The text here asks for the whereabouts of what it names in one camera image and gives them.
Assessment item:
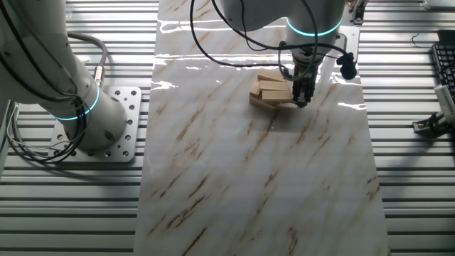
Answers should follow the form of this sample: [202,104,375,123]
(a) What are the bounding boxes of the thin white cable bundle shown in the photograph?
[4,105,68,154]

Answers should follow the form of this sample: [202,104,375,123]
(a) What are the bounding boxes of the black keyboard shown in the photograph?
[431,42,455,99]

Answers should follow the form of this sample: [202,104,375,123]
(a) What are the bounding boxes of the metal camera mount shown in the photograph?
[412,112,451,135]

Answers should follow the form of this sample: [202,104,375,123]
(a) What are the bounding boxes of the long black gripper cable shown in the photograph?
[189,0,296,79]

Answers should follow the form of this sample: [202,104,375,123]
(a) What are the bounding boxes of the thick grey base cable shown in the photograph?
[66,31,109,88]

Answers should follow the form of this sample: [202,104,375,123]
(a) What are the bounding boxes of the light grey device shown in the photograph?
[422,0,455,11]

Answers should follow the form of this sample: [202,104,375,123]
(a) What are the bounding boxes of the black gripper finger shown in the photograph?
[301,85,315,109]
[292,85,304,107]

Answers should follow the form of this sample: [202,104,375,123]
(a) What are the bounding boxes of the black exterior camera cable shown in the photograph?
[428,112,452,134]

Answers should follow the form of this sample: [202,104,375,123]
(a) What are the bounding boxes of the stacked wooden Jenga blocks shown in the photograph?
[248,80,285,112]

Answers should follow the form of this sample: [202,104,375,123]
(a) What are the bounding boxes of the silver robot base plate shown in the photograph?
[48,86,142,164]

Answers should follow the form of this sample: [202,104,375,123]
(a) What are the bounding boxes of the thin black wire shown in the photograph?
[411,33,433,49]

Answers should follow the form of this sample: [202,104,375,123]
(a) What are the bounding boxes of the marble pattern table mat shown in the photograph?
[133,0,392,256]

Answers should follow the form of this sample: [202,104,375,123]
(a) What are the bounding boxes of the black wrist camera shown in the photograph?
[336,52,358,81]

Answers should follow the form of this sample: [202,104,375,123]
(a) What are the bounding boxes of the black base cable bundle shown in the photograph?
[0,6,89,165]

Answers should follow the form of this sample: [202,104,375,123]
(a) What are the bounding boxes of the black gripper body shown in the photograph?
[292,68,319,90]

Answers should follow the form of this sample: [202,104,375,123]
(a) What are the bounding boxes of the black clamp stand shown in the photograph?
[349,0,369,26]

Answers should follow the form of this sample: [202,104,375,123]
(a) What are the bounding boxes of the black box device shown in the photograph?
[437,29,455,46]

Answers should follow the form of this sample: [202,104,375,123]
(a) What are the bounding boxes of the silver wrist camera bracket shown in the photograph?
[336,25,360,60]

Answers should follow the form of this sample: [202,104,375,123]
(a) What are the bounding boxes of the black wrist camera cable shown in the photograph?
[211,0,351,58]

